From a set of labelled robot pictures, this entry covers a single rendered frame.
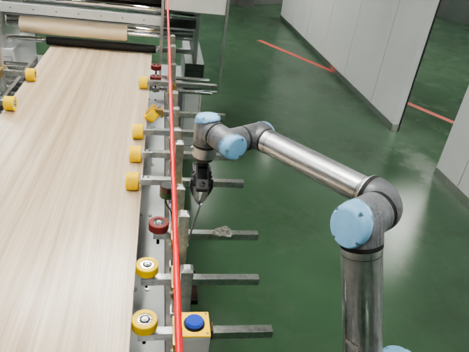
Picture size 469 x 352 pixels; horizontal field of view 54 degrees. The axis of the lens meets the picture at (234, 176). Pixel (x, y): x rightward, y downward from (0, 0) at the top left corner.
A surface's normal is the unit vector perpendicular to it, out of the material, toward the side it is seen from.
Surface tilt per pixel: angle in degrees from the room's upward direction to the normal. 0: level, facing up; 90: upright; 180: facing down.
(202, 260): 0
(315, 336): 0
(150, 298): 0
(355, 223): 83
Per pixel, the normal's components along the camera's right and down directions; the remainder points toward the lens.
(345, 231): -0.77, 0.11
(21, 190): 0.12, -0.86
